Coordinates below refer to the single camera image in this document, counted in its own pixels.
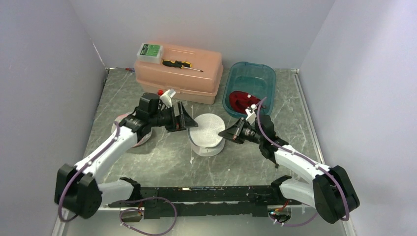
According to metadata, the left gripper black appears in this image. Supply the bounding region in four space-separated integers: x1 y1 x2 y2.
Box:
149 101 198 133

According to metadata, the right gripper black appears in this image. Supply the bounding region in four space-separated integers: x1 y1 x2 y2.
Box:
219 117 263 145

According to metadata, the white mesh laundry bag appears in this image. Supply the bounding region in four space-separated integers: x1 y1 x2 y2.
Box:
188 113 226 157

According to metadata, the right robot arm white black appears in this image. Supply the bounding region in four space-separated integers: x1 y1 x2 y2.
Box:
218 115 360 224

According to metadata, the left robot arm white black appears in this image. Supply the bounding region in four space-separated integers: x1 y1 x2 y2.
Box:
54 89 198 222

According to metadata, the dark red bra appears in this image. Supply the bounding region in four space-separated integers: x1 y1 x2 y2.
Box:
229 90 260 114

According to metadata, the pink-trimmed mesh laundry bag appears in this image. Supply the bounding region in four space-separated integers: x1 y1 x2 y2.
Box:
111 113 152 148

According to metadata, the pink plastic toolbox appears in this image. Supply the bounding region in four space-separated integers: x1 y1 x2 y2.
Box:
134 42 223 105

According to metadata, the black yellow screwdriver on toolbox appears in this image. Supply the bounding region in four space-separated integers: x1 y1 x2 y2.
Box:
162 59 202 72

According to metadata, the teal plastic bin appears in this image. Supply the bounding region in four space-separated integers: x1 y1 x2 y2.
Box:
222 61 276 118

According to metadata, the clear green-label screw box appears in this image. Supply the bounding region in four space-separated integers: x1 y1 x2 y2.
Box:
137 43 164 64

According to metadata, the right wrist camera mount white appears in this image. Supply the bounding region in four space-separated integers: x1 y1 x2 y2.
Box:
245 104 258 125

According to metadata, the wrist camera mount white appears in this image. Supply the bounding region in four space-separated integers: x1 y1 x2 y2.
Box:
245 104 258 125
157 89 176 108

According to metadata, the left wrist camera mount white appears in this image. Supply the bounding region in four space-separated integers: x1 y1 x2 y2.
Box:
157 89 176 108

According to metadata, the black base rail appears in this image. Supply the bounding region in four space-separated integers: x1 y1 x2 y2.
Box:
108 185 301 219

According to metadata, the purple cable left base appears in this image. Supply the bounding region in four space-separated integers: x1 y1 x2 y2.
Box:
119 196 179 236

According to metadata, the purple cable base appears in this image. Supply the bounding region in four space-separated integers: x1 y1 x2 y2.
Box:
269 205 323 228
119 196 179 236

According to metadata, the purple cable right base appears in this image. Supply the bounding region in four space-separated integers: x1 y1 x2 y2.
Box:
269 205 323 228

